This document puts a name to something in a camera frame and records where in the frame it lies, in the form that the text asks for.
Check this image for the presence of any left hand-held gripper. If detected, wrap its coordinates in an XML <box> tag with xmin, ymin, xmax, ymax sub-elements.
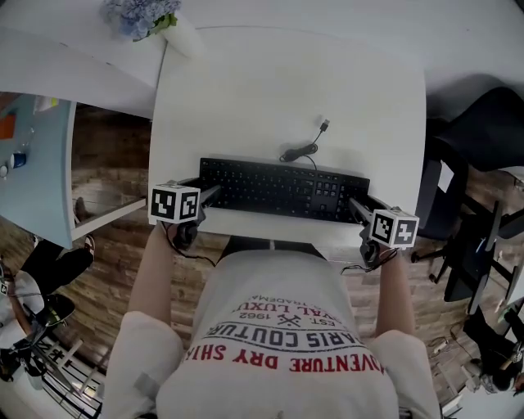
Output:
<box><xmin>147</xmin><ymin>176</ymin><xmax>223</xmax><ymax>251</ymax></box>

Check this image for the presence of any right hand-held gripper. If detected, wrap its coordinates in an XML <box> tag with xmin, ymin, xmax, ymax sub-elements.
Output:
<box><xmin>347</xmin><ymin>195</ymin><xmax>420</xmax><ymax>269</ymax></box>

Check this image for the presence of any black keyboard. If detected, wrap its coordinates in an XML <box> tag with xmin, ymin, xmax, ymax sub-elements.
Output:
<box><xmin>199</xmin><ymin>157</ymin><xmax>372</xmax><ymax>224</ymax></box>

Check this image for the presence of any person's right forearm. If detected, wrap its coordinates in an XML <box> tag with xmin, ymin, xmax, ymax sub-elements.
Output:
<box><xmin>373</xmin><ymin>245</ymin><xmax>417</xmax><ymax>341</ymax></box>

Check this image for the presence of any person's left forearm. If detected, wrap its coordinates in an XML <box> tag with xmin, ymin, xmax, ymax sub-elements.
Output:
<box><xmin>128</xmin><ymin>223</ymin><xmax>194</xmax><ymax>341</ymax></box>

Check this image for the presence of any black office chair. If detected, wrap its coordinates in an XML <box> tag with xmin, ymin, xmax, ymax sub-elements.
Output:
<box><xmin>410</xmin><ymin>85</ymin><xmax>524</xmax><ymax>317</ymax></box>

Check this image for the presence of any white vase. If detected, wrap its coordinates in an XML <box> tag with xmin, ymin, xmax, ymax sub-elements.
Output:
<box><xmin>162</xmin><ymin>18</ymin><xmax>206</xmax><ymax>59</ymax></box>

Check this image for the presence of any light blue table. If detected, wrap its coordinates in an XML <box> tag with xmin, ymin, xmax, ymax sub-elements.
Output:
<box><xmin>0</xmin><ymin>92</ymin><xmax>79</xmax><ymax>250</ymax></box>

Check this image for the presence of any yellow paper note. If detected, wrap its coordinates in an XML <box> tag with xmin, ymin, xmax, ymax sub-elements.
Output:
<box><xmin>34</xmin><ymin>95</ymin><xmax>59</xmax><ymax>113</ymax></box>

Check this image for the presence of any blue flower bouquet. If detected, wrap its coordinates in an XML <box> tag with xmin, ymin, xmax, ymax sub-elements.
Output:
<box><xmin>102</xmin><ymin>0</ymin><xmax>182</xmax><ymax>43</ymax></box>

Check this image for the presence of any person's white printed shirt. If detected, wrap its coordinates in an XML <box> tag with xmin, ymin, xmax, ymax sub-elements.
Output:
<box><xmin>103</xmin><ymin>249</ymin><xmax>442</xmax><ymax>419</ymax></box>

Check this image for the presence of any orange flat item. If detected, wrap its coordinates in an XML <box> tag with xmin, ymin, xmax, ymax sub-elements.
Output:
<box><xmin>0</xmin><ymin>114</ymin><xmax>18</xmax><ymax>141</ymax></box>

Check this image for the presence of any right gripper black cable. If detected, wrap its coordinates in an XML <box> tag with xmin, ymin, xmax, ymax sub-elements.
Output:
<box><xmin>339</xmin><ymin>248</ymin><xmax>399</xmax><ymax>274</ymax></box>

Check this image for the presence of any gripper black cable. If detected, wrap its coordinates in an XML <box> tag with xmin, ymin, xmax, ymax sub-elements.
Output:
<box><xmin>165</xmin><ymin>227</ymin><xmax>219</xmax><ymax>268</ymax></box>
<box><xmin>339</xmin><ymin>248</ymin><xmax>399</xmax><ymax>274</ymax></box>

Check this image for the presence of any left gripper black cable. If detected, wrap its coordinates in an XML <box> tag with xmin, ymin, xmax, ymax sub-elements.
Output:
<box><xmin>165</xmin><ymin>227</ymin><xmax>219</xmax><ymax>268</ymax></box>

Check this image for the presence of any black keyboard cable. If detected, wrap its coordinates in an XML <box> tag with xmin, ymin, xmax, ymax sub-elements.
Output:
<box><xmin>279</xmin><ymin>119</ymin><xmax>332</xmax><ymax>172</ymax></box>

